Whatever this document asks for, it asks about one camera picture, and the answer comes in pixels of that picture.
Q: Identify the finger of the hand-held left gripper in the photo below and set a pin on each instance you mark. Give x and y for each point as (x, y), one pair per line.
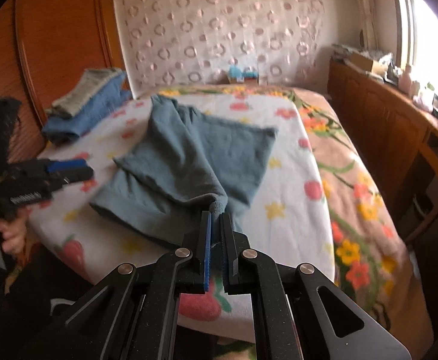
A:
(76, 175)
(68, 164)

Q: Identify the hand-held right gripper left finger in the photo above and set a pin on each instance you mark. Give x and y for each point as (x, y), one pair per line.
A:
(206, 255)

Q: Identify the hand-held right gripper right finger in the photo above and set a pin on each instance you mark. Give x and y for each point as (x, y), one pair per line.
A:
(227, 255)

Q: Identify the teal grey pants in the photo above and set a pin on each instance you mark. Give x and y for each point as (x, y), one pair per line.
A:
(189, 157)

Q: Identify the person's left hand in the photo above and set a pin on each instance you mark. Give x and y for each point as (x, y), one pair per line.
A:
(10, 234)

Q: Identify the blue folded cloth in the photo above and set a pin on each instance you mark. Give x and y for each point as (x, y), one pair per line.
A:
(91, 114)

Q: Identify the grey folded cloth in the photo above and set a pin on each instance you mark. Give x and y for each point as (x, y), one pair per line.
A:
(80, 92)

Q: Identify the white strawberry print blanket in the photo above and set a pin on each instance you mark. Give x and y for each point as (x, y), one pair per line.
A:
(290, 202)

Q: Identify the person's black clothing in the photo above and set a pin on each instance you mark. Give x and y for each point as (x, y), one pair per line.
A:
(23, 307)

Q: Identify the wooden headboard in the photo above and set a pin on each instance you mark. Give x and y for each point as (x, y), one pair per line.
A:
(53, 30)

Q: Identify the floral bed blanket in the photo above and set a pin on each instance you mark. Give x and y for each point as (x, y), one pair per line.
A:
(357, 210)

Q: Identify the small printed cardboard box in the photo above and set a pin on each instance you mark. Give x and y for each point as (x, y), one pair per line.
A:
(245, 78)

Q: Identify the blue plastic bag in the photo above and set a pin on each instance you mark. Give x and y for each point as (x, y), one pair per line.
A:
(237, 70)

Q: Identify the sheer circle pattern curtain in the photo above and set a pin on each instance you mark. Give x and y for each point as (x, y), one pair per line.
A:
(219, 30)

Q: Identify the wooden side cabinet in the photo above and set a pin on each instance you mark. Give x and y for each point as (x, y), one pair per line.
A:
(384, 127)

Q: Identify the open cardboard box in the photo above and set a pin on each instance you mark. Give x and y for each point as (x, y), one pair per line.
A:
(367, 62)

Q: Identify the pink bottle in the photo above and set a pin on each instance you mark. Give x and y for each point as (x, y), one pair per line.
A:
(405, 77)

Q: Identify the beige window curtain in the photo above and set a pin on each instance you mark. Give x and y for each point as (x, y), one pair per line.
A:
(361, 3)

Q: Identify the window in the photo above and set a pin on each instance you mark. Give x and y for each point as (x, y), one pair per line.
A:
(429, 45)

